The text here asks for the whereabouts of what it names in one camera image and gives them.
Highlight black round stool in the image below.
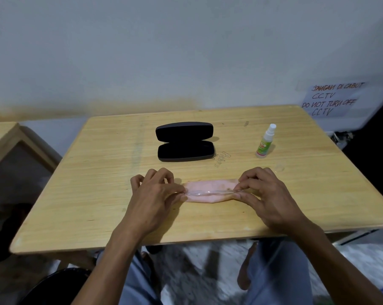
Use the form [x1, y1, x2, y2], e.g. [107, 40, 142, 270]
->
[18, 267, 92, 305]

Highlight person's left hand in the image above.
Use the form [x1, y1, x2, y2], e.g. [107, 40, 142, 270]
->
[113, 167, 188, 244]

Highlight white wall socket with cables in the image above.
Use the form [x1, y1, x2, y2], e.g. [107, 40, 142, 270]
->
[326, 130, 354, 150]

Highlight black glasses case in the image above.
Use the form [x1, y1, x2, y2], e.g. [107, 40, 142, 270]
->
[155, 122, 216, 162]

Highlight small green label spray bottle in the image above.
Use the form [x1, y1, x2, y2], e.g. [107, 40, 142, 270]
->
[256, 123, 277, 158]

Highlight person's blue trousers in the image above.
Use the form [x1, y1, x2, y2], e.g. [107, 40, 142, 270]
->
[96, 238, 315, 305]

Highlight wooden side table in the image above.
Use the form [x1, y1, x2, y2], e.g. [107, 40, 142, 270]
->
[0, 122, 60, 175]

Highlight person's bare foot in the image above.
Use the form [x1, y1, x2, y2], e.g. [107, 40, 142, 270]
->
[237, 241, 258, 291]

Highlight black door panel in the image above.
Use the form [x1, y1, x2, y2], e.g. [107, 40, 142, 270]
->
[342, 91, 383, 207]

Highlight handwritten paper wall sign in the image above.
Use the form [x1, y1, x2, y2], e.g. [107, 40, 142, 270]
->
[301, 81, 369, 118]

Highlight clear frame eyeglasses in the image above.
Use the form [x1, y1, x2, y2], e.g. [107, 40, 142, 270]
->
[185, 189, 238, 197]

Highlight person's right hand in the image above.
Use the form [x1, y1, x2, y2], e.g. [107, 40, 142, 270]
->
[232, 166, 310, 236]

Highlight person's right forearm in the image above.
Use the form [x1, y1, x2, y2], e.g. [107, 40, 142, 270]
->
[287, 219, 383, 305]

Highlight pink cleaning cloth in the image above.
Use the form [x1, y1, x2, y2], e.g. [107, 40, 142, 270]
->
[182, 178, 243, 204]

